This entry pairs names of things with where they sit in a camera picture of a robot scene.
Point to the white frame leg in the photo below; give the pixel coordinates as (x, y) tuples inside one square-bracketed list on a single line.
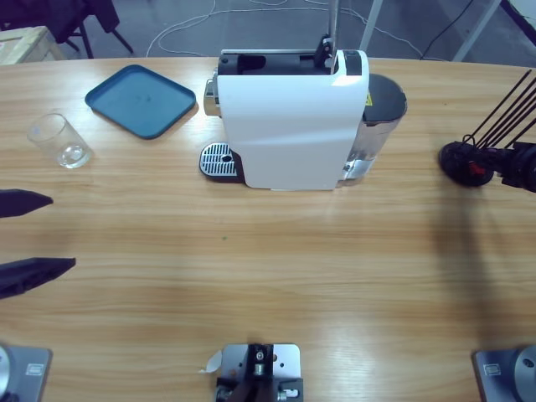
[(477, 29), (370, 25)]

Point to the white capsule coffee machine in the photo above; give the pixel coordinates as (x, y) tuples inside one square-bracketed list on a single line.
[(289, 125)]

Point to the clear water tank black lid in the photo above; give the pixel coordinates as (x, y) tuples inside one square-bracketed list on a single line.
[(385, 100)]

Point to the black chair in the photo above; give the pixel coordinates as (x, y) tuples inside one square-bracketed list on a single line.
[(100, 12)]

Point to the black frame bar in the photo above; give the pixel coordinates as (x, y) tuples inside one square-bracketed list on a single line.
[(521, 17)]

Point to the centre metal base mount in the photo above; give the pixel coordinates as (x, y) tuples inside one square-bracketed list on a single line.
[(259, 364)]

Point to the blue plastic tray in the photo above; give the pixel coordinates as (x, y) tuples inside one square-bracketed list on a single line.
[(140, 100)]

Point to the black capsule holder with rods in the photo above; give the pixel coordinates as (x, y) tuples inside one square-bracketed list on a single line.
[(450, 161)]

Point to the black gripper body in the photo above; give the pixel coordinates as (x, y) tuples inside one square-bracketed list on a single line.
[(521, 167)]

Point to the red coffee capsule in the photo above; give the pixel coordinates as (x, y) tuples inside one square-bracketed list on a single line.
[(475, 168)]

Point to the wooden crate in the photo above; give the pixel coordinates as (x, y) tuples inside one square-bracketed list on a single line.
[(25, 46)]

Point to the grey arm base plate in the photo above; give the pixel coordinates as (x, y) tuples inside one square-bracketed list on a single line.
[(506, 372), (25, 372)]

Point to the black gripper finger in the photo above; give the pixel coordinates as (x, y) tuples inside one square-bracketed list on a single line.
[(495, 167), (21, 203), (492, 152), (33, 272)]

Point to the white paper tab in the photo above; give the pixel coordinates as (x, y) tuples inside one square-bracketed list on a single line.
[(213, 362)]

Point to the clear drinking glass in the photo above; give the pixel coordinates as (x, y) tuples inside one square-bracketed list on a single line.
[(63, 142)]

